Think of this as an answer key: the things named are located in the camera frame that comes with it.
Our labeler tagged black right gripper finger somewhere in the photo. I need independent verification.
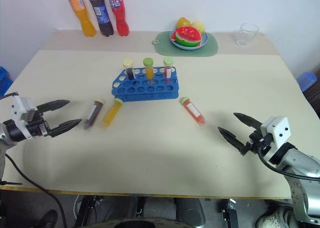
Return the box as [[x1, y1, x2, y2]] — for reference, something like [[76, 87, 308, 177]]
[[232, 112, 263, 133], [217, 126, 249, 157]]

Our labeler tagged green silicone mat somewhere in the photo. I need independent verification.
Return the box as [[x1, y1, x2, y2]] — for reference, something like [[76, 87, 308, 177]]
[[152, 30, 219, 58]]

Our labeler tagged yellow liquid tube green cap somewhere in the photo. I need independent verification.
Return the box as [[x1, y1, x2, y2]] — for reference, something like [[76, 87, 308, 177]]
[[100, 97, 124, 130]]

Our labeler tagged brown liquid tube yellow cap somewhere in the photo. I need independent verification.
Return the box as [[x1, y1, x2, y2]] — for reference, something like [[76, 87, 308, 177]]
[[82, 98, 105, 131]]

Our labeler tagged blue plastic stool stack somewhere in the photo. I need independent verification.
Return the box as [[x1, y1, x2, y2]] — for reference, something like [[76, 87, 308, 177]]
[[296, 71, 319, 93]]

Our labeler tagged blue test tube rack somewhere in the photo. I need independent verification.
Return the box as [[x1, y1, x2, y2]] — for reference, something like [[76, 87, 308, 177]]
[[111, 66, 180, 103]]

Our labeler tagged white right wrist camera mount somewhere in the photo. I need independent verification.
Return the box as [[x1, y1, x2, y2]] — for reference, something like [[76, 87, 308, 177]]
[[259, 116, 292, 164]]

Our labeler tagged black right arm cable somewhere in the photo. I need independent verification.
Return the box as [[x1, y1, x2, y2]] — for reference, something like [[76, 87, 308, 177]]
[[257, 147, 320, 183]]

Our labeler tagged black metal bracket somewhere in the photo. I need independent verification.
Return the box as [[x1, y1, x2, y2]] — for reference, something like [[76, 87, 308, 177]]
[[220, 198, 240, 228]]

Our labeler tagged toy watermelon slice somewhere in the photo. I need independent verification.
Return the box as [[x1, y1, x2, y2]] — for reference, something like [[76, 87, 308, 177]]
[[174, 25, 203, 48]]

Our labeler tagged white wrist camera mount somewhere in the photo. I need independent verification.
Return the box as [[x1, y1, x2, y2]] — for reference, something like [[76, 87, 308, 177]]
[[9, 92, 37, 139], [259, 116, 292, 164]]

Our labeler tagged black metal frame leg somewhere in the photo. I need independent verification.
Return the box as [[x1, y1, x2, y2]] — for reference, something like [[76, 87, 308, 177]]
[[74, 195, 105, 228]]

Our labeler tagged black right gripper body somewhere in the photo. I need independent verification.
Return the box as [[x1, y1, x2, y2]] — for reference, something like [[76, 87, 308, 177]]
[[245, 130, 273, 156]]

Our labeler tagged dark brown furniture piece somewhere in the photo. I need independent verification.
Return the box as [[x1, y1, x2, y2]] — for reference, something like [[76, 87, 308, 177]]
[[303, 81, 320, 119]]

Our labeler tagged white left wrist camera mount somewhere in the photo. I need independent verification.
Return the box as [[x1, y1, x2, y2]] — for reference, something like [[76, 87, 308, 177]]
[[9, 92, 37, 139]]

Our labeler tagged dark liquid tube yellow cap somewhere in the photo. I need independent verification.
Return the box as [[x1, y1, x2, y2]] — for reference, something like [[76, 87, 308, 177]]
[[122, 58, 137, 81]]

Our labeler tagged orange liquid tube green cap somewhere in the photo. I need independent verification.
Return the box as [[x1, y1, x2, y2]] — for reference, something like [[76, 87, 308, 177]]
[[142, 57, 155, 85]]

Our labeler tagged orange-yellow toy fruit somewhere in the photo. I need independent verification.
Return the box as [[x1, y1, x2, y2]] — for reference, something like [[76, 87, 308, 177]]
[[176, 16, 192, 30]]

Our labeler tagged blue plastic crate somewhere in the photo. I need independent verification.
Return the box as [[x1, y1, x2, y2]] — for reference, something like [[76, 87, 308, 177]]
[[0, 65, 14, 98]]

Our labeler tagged red soda bottle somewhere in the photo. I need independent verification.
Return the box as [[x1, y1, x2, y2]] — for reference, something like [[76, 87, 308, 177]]
[[107, 0, 131, 37]]

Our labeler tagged red-orange liquid tube orange cap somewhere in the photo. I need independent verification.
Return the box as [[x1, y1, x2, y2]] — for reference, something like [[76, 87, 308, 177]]
[[179, 96, 207, 127]]

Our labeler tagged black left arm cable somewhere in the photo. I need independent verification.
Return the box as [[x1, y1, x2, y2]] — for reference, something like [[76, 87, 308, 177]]
[[0, 92, 69, 228]]

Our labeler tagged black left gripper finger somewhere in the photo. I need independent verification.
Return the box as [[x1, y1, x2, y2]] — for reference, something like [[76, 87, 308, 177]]
[[36, 99, 71, 113], [49, 118, 83, 139]]

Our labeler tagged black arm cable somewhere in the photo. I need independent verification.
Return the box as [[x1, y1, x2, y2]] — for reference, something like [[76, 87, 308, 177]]
[[257, 147, 320, 183], [0, 92, 69, 228]]

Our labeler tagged clear plastic cup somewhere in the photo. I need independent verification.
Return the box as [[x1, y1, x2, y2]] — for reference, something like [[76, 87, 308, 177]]
[[235, 22, 260, 47]]

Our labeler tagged dark cola bottle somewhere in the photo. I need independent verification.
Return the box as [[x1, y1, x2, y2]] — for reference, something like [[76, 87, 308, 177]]
[[87, 0, 115, 38]]

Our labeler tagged white sneaker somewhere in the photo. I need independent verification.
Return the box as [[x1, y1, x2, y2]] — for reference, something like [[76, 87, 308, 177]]
[[255, 204, 295, 228]]

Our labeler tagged grey cylindrical shape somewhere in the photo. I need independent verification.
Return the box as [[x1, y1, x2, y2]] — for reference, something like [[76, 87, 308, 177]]
[[174, 197, 207, 228]]

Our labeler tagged black shoe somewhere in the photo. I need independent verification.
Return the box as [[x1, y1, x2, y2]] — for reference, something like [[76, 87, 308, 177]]
[[34, 209, 59, 228]]

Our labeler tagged red liquid tube green cap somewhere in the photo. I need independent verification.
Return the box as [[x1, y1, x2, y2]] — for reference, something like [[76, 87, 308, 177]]
[[162, 56, 174, 85]]

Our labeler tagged orange soda bottle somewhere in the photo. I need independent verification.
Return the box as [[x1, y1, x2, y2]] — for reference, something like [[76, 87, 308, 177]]
[[65, 0, 97, 38]]

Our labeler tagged yellow toy lemon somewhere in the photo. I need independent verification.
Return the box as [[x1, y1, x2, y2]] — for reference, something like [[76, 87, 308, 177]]
[[190, 20, 207, 35]]

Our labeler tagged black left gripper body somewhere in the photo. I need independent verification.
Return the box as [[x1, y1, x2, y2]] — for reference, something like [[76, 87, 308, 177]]
[[25, 109, 54, 139]]

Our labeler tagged light blue plate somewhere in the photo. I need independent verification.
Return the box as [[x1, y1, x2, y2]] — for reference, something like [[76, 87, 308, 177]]
[[169, 28, 209, 51]]

